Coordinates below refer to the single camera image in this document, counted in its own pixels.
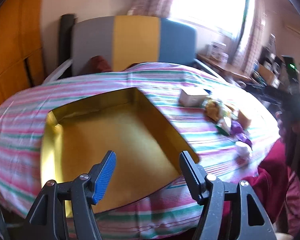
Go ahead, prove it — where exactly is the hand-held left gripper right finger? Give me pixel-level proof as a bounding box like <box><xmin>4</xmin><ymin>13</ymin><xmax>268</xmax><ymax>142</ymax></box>
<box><xmin>179</xmin><ymin>151</ymin><xmax>277</xmax><ymax>240</ymax></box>

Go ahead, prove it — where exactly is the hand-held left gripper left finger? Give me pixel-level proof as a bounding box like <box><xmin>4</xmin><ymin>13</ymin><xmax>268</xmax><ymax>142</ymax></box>
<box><xmin>25</xmin><ymin>150</ymin><xmax>117</xmax><ymax>240</ymax></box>

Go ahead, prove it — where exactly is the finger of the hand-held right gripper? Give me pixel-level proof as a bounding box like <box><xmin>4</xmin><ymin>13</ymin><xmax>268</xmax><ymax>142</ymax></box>
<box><xmin>246</xmin><ymin>84</ymin><xmax>290</xmax><ymax>94</ymax></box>
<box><xmin>259</xmin><ymin>93</ymin><xmax>292</xmax><ymax>103</ymax></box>

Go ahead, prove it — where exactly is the yellow sponge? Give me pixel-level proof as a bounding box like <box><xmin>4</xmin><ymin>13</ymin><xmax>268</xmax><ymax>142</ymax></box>
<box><xmin>237</xmin><ymin>109</ymin><xmax>253</xmax><ymax>128</ymax></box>

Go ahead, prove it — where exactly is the gold metal tin box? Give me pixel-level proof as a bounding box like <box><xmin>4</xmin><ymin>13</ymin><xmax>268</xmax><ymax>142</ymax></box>
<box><xmin>40</xmin><ymin>88</ymin><xmax>200</xmax><ymax>218</ymax></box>

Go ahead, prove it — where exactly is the purple cloth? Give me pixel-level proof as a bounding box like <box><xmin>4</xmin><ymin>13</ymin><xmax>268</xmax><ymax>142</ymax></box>
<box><xmin>230</xmin><ymin>120</ymin><xmax>253</xmax><ymax>148</ymax></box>

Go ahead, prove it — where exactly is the white round object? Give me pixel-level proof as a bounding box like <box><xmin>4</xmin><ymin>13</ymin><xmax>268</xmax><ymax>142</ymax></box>
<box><xmin>235</xmin><ymin>141</ymin><xmax>252</xmax><ymax>162</ymax></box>

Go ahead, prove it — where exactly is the brown plush toy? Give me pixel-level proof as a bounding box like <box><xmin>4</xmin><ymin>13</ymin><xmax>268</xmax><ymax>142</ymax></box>
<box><xmin>204</xmin><ymin>99</ymin><xmax>227</xmax><ymax>120</ymax></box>

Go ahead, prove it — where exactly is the cream cardboard box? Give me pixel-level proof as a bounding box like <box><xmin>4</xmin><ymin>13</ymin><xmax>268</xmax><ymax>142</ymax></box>
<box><xmin>179</xmin><ymin>88</ymin><xmax>209</xmax><ymax>107</ymax></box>

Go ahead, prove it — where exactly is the person's right forearm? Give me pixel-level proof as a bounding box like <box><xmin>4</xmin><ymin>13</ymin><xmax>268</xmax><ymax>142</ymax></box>
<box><xmin>277</xmin><ymin>119</ymin><xmax>300</xmax><ymax>167</ymax></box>

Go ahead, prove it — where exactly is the brown cardboard box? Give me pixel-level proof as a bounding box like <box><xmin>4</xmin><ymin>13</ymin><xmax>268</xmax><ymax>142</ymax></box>
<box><xmin>257</xmin><ymin>65</ymin><xmax>277</xmax><ymax>81</ymax></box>

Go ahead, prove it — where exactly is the wooden desk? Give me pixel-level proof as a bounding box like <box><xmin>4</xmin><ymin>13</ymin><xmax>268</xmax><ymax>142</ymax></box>
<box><xmin>196</xmin><ymin>54</ymin><xmax>253</xmax><ymax>83</ymax></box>

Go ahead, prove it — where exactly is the white carton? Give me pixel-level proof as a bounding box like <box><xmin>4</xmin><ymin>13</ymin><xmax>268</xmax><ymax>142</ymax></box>
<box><xmin>207</xmin><ymin>41</ymin><xmax>227</xmax><ymax>58</ymax></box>

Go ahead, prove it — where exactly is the person's maroon clothing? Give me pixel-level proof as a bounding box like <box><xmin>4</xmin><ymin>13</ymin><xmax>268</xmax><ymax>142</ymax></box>
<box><xmin>257</xmin><ymin>140</ymin><xmax>300</xmax><ymax>230</ymax></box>

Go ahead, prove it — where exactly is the striped tablecloth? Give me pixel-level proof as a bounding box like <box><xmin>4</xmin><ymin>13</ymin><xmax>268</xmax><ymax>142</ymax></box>
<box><xmin>0</xmin><ymin>62</ymin><xmax>280</xmax><ymax>240</ymax></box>

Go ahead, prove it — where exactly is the window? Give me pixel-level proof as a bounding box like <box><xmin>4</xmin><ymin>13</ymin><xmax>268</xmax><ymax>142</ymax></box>
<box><xmin>165</xmin><ymin>0</ymin><xmax>248</xmax><ymax>38</ymax></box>

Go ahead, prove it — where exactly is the maroon cushion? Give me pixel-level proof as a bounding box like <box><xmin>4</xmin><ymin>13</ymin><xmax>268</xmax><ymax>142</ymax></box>
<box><xmin>89</xmin><ymin>56</ymin><xmax>113</xmax><ymax>74</ymax></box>

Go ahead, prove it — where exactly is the grey yellow blue sofa chair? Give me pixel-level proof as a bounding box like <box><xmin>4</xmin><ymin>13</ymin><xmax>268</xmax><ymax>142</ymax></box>
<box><xmin>44</xmin><ymin>15</ymin><xmax>223</xmax><ymax>84</ymax></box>

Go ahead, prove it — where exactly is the black rolled mat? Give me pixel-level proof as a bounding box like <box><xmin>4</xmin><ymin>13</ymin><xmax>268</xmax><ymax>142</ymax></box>
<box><xmin>59</xmin><ymin>14</ymin><xmax>77</xmax><ymax>67</ymax></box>

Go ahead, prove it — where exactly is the wooden wardrobe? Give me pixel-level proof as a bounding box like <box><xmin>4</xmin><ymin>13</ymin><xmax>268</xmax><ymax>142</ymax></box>
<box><xmin>0</xmin><ymin>0</ymin><xmax>47</xmax><ymax>115</ymax></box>

